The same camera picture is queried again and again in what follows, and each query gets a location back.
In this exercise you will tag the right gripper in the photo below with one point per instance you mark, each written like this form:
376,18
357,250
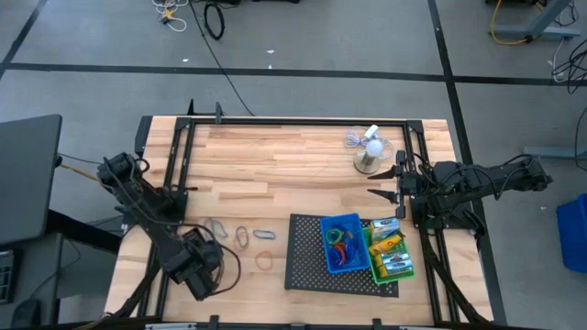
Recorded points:
418,185

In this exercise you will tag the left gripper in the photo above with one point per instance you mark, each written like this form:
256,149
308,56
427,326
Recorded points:
195,259

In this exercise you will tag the long blue rubber band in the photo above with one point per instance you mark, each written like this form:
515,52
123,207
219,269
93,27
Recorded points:
224,231

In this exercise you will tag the small yellow crayon box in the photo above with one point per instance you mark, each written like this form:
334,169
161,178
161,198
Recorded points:
385,245

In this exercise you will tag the large yellow crayon box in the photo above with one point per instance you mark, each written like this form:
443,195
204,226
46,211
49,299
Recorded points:
396,269

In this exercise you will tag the green plastic basket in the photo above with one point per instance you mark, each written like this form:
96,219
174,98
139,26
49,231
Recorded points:
373,277

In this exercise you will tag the black perforated metal riser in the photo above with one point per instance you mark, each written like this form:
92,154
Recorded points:
302,256

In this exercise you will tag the blue plastic basket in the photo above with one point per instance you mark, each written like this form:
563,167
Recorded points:
328,266

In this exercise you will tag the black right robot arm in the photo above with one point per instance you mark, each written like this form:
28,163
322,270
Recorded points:
481,183

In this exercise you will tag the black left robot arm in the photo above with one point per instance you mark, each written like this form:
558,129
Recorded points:
137,197

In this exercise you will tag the grey desk foot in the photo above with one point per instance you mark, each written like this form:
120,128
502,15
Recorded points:
550,151

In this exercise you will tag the grey desk base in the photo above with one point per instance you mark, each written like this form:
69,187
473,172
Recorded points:
536,31

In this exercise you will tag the dark grey desk top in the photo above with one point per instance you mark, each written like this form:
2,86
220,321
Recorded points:
27,174

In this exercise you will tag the black clamp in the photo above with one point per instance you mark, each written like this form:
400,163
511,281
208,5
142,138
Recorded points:
377,324
218,112
213,321
191,109

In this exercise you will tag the black power box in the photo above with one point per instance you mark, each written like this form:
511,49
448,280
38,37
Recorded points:
143,135

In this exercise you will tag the black computer mouse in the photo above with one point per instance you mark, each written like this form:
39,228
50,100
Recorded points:
25,314

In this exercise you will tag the blue storage bin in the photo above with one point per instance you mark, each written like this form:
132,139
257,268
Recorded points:
573,234

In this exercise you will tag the computer keyboard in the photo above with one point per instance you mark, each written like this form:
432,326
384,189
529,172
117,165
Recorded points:
5,279

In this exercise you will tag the silver metal rail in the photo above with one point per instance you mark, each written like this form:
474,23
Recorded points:
169,327

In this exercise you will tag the black aluminium table frame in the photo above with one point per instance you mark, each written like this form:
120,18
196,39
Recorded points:
394,122

